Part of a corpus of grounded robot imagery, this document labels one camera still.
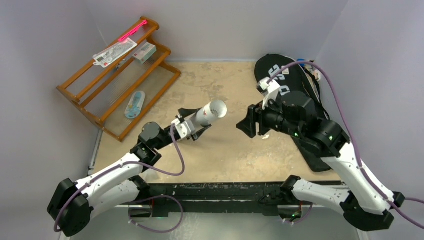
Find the white shuttlecock tube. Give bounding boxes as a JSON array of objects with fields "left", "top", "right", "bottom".
[{"left": 189, "top": 99, "right": 228, "bottom": 128}]

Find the black CROSSWAY racket bag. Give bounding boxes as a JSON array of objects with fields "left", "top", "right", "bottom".
[{"left": 254, "top": 53, "right": 332, "bottom": 173}]

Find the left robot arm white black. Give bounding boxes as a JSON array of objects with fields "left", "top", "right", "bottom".
[{"left": 47, "top": 104, "right": 225, "bottom": 237}]

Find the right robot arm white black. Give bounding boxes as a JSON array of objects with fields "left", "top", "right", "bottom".
[{"left": 236, "top": 91, "right": 405, "bottom": 232}]

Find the light blue blister pack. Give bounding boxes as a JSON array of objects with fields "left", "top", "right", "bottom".
[{"left": 124, "top": 91, "right": 146, "bottom": 119}]

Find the blue white small object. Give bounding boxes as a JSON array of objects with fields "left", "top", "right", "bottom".
[{"left": 296, "top": 58, "right": 314, "bottom": 67}]

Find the wooden rack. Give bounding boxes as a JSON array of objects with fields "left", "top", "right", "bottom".
[{"left": 57, "top": 16, "right": 181, "bottom": 142}]

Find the small teal white box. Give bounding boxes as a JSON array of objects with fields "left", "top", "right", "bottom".
[{"left": 132, "top": 42, "right": 157, "bottom": 64}]

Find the flat packaged item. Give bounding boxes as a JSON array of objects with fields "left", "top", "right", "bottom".
[{"left": 92, "top": 38, "right": 138, "bottom": 68}]

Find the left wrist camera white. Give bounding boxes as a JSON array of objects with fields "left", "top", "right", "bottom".
[{"left": 171, "top": 118, "right": 196, "bottom": 140}]

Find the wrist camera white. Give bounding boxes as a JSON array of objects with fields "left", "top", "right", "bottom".
[
  {"left": 171, "top": 118, "right": 196, "bottom": 140},
  {"left": 256, "top": 77, "right": 280, "bottom": 110}
]

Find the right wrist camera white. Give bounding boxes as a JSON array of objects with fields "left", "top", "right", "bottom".
[{"left": 256, "top": 77, "right": 280, "bottom": 110}]

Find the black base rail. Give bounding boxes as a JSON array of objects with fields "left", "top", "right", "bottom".
[{"left": 117, "top": 180, "right": 316, "bottom": 220}]

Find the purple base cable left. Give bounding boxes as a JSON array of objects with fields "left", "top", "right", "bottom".
[{"left": 128, "top": 194, "right": 184, "bottom": 234}]

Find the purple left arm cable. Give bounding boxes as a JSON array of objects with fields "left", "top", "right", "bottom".
[{"left": 53, "top": 124, "right": 186, "bottom": 233}]

